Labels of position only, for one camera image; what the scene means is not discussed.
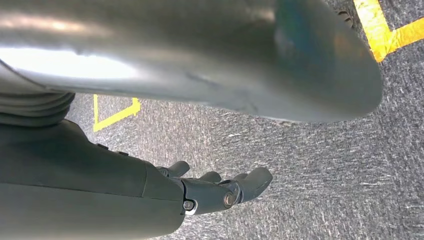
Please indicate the small yellow floor tape rectangle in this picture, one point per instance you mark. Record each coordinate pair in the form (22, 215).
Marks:
(116, 116)

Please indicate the robot right arm ribbed sleeve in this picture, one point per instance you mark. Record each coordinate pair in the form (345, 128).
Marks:
(33, 109)

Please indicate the large yellow floor tape rectangle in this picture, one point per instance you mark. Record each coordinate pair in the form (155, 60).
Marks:
(371, 20)

